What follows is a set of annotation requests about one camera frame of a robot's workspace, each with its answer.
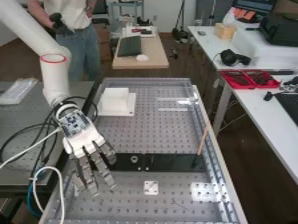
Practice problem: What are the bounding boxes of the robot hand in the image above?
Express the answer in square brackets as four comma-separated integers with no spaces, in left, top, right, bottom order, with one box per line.
[54,103,120,197]

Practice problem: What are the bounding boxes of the small white box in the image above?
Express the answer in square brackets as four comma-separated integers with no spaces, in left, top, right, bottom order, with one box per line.
[96,86,139,117]

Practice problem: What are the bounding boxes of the clear plastic tray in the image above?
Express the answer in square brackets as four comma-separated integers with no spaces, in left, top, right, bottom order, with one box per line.
[0,77,42,105]

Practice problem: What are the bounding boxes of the clear box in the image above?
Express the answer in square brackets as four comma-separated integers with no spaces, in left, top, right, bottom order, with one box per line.
[39,77,250,224]

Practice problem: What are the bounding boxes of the black plate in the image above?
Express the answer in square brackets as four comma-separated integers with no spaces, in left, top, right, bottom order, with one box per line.
[108,152,208,173]

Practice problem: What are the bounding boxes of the white square plate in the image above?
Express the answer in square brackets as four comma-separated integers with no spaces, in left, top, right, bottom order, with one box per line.
[141,180,161,196]

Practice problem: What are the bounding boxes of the person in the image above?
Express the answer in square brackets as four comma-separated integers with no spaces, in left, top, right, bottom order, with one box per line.
[26,0,107,83]

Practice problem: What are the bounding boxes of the thin stick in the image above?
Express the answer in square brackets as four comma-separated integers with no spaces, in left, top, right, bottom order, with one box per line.
[191,127,212,169]

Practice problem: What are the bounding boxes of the grey laptop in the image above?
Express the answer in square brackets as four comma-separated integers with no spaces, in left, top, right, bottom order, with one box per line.
[116,34,144,58]

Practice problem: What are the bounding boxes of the wooden table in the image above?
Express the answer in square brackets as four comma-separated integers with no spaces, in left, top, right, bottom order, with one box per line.
[111,31,172,71]

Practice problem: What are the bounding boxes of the red tray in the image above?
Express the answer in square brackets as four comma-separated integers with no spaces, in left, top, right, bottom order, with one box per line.
[245,68,282,89]
[220,69,258,90]

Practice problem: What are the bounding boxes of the black headphones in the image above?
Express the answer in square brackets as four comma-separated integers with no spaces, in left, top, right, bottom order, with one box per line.
[220,48,253,67]

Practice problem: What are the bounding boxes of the white desk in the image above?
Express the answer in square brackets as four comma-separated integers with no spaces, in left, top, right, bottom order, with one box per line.
[212,71,298,185]
[188,24,298,74]

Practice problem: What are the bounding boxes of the tan tissue box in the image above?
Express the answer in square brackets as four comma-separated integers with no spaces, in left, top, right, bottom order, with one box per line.
[213,22,237,41]

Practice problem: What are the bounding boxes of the translucent white box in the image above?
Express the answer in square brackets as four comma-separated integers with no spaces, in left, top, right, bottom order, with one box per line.
[232,31,277,57]

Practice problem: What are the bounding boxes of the black keyboard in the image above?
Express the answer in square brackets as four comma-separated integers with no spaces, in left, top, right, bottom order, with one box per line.
[274,92,298,126]

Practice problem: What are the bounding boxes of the black box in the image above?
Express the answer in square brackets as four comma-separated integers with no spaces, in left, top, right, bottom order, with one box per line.
[258,14,298,47]

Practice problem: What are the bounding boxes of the computer monitor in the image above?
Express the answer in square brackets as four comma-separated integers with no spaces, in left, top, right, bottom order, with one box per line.
[232,0,280,13]

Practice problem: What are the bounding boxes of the white cable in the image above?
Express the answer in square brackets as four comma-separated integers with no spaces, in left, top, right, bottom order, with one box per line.
[28,165,68,224]
[0,128,64,170]

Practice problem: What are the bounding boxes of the black cable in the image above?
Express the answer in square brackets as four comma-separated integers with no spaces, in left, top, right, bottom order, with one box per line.
[0,95,100,174]

